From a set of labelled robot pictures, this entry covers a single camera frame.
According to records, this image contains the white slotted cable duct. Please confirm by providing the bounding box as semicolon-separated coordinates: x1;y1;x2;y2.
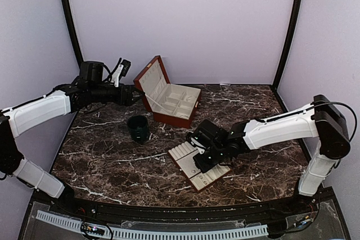
35;210;268;239

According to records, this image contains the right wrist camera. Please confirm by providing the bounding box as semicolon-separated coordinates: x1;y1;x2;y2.
186;132;207;152

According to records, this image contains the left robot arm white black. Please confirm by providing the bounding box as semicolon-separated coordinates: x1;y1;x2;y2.
1;59;144;215

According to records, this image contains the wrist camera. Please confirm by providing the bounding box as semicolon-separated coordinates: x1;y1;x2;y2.
110;58;131;87
186;132;207;152

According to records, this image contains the black front table rail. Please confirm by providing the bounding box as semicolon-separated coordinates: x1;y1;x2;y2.
33;187;335;224

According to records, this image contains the red jewelry tray cream insert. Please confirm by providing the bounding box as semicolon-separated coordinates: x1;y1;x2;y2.
168;142;231;192

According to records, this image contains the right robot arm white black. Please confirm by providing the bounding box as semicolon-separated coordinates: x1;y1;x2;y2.
186;94;354;214

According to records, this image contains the dark green cup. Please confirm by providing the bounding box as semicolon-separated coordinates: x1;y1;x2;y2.
127;115;150;144

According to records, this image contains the left black frame post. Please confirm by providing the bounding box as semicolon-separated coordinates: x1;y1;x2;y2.
61;0;84;71

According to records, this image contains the black frame post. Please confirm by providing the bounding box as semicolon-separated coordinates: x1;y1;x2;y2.
61;0;84;71
272;0;302;92

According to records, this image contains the red wooden jewelry box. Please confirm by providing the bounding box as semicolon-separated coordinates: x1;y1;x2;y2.
133;56;201;129

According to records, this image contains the right black frame post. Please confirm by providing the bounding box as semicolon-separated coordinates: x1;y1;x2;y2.
272;0;302;92

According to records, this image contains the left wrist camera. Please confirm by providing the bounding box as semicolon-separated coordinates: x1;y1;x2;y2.
110;58;131;87

